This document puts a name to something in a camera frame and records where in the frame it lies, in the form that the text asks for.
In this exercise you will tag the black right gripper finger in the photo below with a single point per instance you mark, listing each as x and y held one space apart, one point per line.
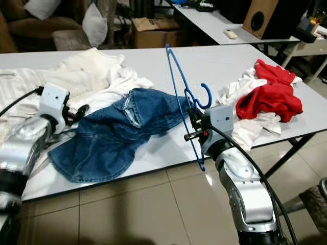
191 117
198 114

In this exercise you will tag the blue denim garment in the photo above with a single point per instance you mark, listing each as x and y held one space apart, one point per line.
107 143

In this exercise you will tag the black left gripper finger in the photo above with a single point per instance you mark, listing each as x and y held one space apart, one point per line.
76 123
82 111

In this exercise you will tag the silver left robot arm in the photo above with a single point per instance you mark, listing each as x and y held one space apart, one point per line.
25 145

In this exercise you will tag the red garment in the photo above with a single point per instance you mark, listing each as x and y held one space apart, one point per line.
271 99

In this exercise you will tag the small blue item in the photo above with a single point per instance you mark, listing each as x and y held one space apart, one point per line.
180 2

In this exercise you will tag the black table leg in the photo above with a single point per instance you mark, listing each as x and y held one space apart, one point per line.
291 157

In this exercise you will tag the wooden speaker box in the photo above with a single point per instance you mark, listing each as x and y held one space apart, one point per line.
258 20

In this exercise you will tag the grey fuzzy cushion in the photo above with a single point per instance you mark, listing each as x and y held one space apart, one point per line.
71 41

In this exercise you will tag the brown cardboard box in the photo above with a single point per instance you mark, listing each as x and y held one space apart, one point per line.
153 35

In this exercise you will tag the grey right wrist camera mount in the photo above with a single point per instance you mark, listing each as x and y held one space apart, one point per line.
220 120

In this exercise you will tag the white pillow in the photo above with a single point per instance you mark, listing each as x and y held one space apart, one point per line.
42 7

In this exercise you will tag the light grey pillow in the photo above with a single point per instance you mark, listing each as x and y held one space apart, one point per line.
96 28

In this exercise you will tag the brown sofa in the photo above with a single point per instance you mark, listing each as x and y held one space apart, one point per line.
30 30

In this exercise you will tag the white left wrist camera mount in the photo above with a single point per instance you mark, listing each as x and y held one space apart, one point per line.
53 99

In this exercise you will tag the cream plain garment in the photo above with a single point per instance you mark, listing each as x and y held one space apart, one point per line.
92 64

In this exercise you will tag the white remote control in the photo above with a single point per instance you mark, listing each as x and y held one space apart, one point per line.
231 34

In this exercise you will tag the white crumpled garment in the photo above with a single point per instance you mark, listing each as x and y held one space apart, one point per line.
230 92

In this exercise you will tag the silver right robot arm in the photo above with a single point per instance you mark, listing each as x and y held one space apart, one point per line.
248 194

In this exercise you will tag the grey patterned curtain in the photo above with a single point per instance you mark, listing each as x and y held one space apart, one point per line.
110 13

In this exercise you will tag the cream seamed garment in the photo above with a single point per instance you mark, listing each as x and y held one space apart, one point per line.
30 81

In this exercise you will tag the narrow white table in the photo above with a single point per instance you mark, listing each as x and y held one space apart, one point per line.
209 25

